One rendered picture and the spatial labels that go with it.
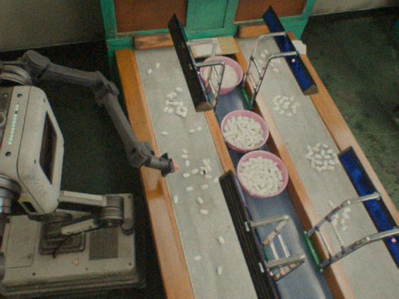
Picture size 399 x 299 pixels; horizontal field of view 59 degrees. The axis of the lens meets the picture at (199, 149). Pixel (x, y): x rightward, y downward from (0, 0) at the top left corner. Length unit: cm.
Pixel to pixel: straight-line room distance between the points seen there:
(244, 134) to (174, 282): 87
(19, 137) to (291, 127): 146
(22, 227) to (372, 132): 276
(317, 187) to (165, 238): 83
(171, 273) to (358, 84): 270
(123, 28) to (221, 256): 141
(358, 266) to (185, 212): 84
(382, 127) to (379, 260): 176
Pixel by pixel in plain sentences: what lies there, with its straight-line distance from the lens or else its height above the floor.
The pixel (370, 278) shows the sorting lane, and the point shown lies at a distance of 187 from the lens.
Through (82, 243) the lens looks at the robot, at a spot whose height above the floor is 50.
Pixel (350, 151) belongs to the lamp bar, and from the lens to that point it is 165.
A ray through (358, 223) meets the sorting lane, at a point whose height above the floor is 74.
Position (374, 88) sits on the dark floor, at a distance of 374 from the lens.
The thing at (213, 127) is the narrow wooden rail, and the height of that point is 76.
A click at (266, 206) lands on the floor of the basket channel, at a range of 186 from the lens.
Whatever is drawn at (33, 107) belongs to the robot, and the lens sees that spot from 117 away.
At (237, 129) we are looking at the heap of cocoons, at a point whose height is 74.
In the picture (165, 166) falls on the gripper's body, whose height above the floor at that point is 93.
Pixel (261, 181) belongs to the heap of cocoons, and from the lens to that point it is 184.
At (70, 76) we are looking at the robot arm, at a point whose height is 119.
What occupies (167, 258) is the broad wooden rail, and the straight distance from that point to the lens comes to 161.
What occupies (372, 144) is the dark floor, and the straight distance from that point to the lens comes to 329.
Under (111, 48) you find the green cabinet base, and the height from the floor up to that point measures 77.
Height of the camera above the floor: 232
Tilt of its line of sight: 58 degrees down
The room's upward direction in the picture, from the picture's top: 11 degrees clockwise
